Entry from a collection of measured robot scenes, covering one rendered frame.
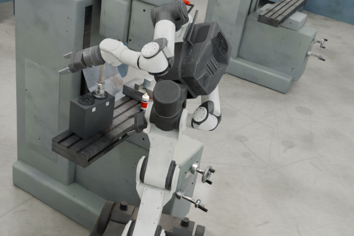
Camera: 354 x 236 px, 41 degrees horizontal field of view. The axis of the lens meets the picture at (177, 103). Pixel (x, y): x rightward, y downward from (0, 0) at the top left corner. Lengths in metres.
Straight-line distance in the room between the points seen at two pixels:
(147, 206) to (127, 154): 0.72
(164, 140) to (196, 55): 0.42
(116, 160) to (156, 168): 0.89
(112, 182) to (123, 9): 1.18
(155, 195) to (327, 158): 2.69
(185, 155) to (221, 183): 1.15
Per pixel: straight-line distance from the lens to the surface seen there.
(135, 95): 2.97
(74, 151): 2.50
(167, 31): 1.99
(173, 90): 1.91
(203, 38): 2.11
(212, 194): 3.85
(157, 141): 2.16
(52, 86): 3.09
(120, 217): 2.66
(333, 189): 4.37
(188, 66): 2.05
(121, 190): 3.19
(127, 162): 3.04
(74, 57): 2.19
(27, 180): 3.60
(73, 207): 3.38
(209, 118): 2.25
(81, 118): 2.52
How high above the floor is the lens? 2.43
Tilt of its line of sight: 29 degrees down
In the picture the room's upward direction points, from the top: 10 degrees clockwise
